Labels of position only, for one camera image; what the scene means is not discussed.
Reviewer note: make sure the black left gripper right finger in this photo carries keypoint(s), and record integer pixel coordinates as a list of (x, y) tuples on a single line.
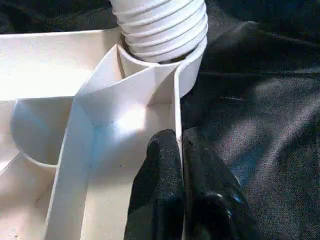
[(210, 200)]

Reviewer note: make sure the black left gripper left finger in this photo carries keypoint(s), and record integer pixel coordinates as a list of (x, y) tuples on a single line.
[(157, 200)]

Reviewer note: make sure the white plastic table leg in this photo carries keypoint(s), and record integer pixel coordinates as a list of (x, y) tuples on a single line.
[(160, 25)]

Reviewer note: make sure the black plastic mat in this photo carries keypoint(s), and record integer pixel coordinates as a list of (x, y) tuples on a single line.
[(270, 125)]

